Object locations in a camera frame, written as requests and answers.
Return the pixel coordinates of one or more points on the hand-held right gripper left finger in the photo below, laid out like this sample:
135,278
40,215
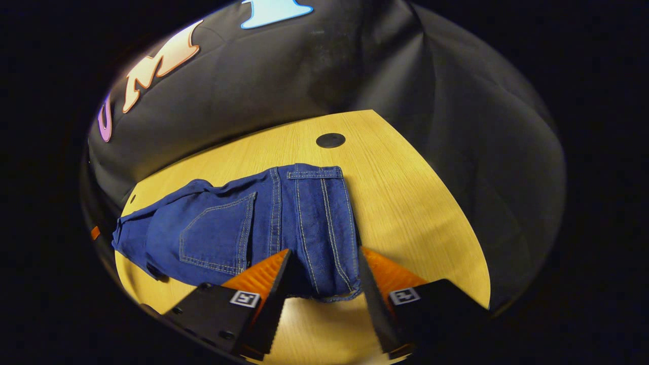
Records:
271,309

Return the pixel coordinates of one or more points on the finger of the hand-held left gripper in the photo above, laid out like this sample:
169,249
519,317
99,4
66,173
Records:
95,233

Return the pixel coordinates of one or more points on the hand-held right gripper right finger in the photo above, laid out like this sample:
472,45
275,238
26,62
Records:
377,309

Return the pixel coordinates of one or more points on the blue denim jeans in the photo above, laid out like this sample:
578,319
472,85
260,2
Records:
218,233

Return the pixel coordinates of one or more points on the black backdrop cloth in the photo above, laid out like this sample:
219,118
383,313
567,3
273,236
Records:
304,76

